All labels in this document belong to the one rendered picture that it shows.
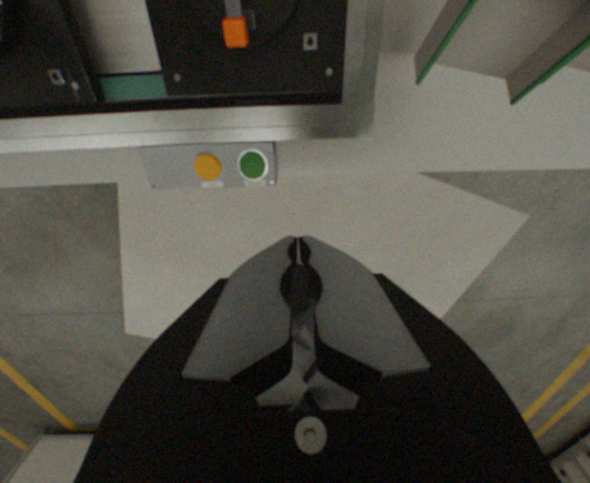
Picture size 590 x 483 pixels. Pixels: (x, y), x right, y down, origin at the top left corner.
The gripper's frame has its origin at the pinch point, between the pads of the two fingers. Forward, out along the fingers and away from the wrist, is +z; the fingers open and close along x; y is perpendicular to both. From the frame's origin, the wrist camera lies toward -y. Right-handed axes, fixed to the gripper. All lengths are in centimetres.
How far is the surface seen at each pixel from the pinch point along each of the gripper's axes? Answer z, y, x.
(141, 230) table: 37, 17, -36
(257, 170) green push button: 26.1, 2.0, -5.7
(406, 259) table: 37, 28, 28
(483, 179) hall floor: 123, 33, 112
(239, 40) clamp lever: 16.4, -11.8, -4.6
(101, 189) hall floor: 123, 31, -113
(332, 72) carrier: 26.3, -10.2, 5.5
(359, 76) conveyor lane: 28.0, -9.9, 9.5
